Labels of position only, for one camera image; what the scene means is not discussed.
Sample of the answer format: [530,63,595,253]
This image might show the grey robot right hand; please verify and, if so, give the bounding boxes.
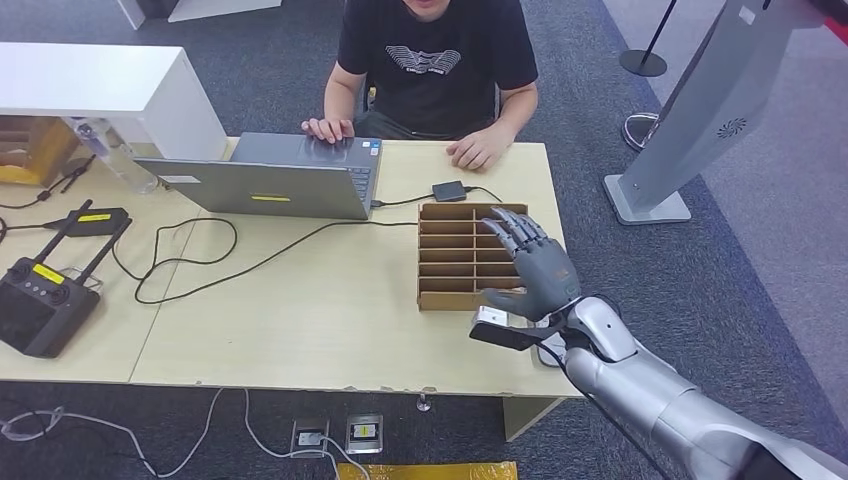
[480,206,583,323]

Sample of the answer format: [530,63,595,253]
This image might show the person's right hand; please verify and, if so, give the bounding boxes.
[301,115,357,144]

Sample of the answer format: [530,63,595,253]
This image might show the person's left hand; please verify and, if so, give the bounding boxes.
[447,124,515,172]

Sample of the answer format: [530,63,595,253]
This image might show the person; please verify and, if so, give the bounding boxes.
[301,0,540,172]

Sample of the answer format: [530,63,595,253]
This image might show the grey card reader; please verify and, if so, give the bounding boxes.
[535,316,570,370]

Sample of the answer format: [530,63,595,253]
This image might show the cardboard slotted card organizer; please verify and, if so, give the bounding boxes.
[417,201,531,313]

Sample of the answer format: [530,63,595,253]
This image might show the small black adapter box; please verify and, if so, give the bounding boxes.
[431,180,468,203]

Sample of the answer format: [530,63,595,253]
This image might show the grey laptop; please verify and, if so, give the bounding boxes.
[135,131,384,221]

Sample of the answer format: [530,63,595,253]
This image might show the chrome round stanchion base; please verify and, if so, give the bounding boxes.
[621,111,664,154]

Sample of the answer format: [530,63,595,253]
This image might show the white furniture base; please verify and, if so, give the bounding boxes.
[117,0,283,31]

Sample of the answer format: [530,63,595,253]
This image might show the light wooden desk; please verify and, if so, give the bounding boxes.
[129,137,584,442]
[0,135,240,386]

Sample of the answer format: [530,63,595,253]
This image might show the clear plastic bottle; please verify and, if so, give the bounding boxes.
[69,117,160,195]

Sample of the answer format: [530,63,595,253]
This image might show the yellow floor tape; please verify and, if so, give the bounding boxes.
[337,461,520,480]

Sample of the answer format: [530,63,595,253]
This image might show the white side table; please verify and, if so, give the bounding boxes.
[0,42,230,162]

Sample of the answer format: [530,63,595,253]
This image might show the floor socket with yellow label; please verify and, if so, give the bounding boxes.
[345,413,386,455]

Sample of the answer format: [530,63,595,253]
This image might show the silver standing kiosk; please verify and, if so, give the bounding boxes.
[602,0,829,227]

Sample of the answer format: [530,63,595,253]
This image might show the black box with yellow label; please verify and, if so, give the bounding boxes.
[44,207,132,238]

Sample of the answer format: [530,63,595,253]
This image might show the floor socket with white plug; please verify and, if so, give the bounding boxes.
[291,417,331,460]

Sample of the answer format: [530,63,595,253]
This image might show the yellow wooden crate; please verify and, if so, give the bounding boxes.
[0,115,82,188]

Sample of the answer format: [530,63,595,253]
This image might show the black remote controller with antennas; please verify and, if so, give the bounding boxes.
[0,198,134,359]

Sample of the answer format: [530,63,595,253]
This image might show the black and red object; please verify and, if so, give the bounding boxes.
[813,0,848,46]

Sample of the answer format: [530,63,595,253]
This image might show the short black laptop cable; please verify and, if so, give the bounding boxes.
[369,192,435,208]

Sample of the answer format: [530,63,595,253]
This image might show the long black looped cable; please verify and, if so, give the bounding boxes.
[111,217,422,306]

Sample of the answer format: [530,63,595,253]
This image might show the black stanchion post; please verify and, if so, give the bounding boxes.
[617,0,680,79]

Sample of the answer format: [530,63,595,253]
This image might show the black cable with connector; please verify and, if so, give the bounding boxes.
[0,155,98,211]

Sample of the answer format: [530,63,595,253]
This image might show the white floor cable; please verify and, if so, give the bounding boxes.
[0,389,227,480]
[243,389,374,480]

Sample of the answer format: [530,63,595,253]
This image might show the thin black box cable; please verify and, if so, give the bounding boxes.
[0,217,68,246]

